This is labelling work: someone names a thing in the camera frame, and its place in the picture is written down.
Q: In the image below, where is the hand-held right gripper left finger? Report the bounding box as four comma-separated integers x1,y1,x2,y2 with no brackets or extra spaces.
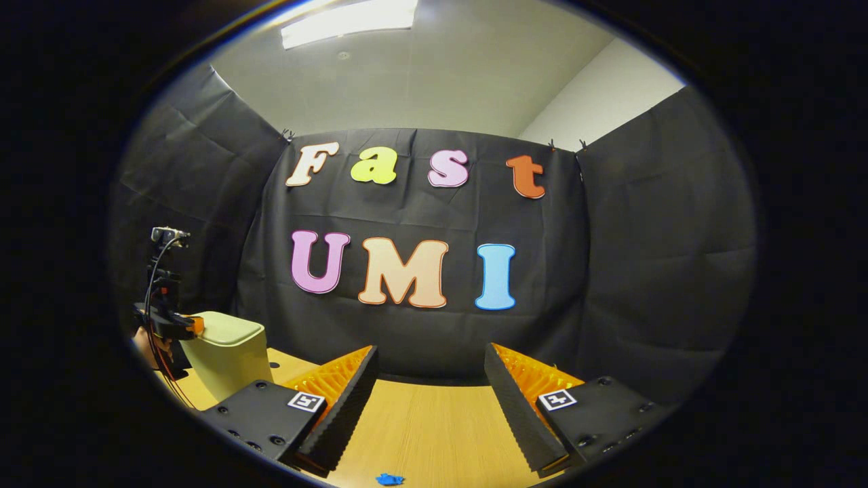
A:
200,344,380,479

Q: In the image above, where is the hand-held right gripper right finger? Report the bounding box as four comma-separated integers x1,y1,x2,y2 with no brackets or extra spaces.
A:
484,342,679,475

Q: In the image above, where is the green desktop garbage bin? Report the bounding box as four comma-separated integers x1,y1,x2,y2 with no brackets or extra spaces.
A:
180,311,274,404

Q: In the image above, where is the wooden desktop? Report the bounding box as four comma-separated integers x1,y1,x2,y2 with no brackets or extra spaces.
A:
159,347,577,488

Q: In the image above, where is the black backdrop cloth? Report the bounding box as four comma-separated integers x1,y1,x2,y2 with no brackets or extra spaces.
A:
108,64,757,407

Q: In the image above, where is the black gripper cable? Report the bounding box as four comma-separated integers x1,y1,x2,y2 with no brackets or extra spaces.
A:
142,234,184,326

